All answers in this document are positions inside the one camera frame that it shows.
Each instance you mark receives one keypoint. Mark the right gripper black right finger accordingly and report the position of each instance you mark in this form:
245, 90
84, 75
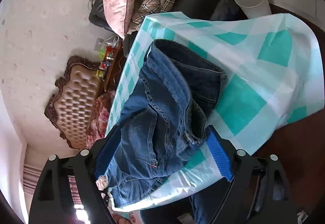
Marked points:
259, 189

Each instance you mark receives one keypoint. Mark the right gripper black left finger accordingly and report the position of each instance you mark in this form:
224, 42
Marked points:
66, 183

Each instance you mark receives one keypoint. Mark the red floral bed blanket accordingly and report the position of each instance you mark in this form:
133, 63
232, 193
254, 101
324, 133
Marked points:
99, 119

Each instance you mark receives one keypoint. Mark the white cylindrical bin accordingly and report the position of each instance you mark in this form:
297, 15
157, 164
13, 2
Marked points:
254, 8

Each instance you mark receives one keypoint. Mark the blue denim jeans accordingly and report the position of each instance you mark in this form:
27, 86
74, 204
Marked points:
162, 122

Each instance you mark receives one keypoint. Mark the tufted brown leather headboard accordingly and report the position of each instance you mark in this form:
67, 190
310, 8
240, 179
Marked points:
70, 109

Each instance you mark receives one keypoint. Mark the pink striped curtain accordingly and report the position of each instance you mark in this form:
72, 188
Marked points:
31, 176

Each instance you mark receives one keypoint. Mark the teal checkered tablecloth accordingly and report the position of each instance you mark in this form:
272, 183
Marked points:
273, 65

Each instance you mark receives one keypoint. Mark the clutter of nightstand items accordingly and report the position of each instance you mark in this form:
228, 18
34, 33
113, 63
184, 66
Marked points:
107, 50

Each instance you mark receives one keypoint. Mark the dark wooden nightstand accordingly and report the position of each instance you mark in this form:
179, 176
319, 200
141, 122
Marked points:
115, 69

